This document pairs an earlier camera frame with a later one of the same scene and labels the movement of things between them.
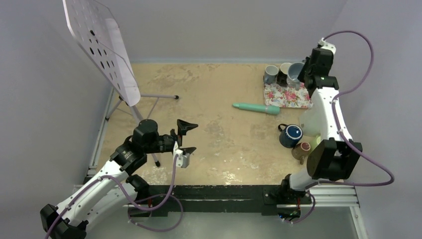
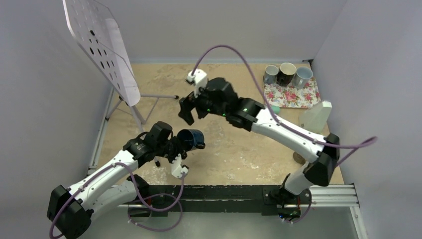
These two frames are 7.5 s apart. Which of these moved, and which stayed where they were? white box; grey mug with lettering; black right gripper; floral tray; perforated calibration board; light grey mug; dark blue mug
Moved: dark blue mug; light grey mug; black right gripper
Stayed: perforated calibration board; floral tray; grey mug with lettering; white box
